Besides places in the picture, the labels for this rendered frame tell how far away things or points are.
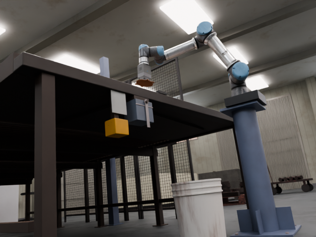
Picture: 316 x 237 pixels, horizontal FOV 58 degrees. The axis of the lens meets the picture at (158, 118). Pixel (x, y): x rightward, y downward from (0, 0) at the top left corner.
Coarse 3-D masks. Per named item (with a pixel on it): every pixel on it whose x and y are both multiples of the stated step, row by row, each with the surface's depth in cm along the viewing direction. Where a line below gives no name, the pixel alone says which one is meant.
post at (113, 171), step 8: (104, 64) 422; (104, 72) 418; (112, 160) 387; (112, 168) 384; (112, 176) 380; (112, 184) 377; (112, 192) 374; (112, 200) 370; (112, 208) 368; (112, 216) 366; (112, 224) 361
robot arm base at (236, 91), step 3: (234, 87) 211; (237, 87) 210; (240, 87) 209; (243, 87) 209; (246, 87) 212; (231, 90) 215; (234, 90) 211; (237, 90) 209; (240, 90) 208; (243, 90) 209; (246, 90) 209; (231, 93) 214; (234, 93) 210; (237, 93) 208; (240, 93) 207; (231, 96) 214
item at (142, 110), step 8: (136, 96) 156; (128, 104) 155; (136, 104) 152; (144, 104) 157; (128, 112) 154; (136, 112) 150; (144, 112) 155; (152, 112) 160; (128, 120) 153; (136, 120) 151; (144, 120) 154; (152, 120) 159
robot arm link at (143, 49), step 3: (141, 45) 216; (144, 45) 216; (147, 45) 217; (141, 48) 215; (144, 48) 215; (147, 48) 214; (141, 51) 214; (144, 51) 214; (147, 51) 214; (141, 54) 214; (144, 54) 213; (147, 54) 214
